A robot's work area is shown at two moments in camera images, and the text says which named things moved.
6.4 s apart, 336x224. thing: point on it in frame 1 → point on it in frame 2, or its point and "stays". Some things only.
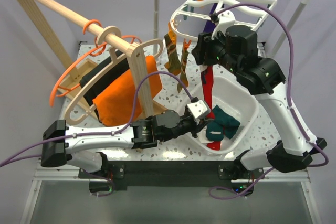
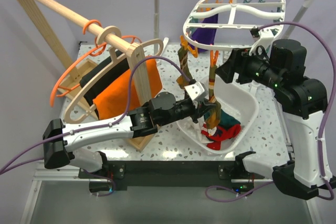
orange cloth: [114, 106] stays
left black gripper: [196, 127] → [199, 108]
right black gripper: [202, 51] → [237, 62]
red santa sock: [207, 75] → [214, 141]
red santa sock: [216, 145] stays
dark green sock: [229, 123] stays
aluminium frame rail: [68, 172] stays
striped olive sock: [173, 63] → [213, 114]
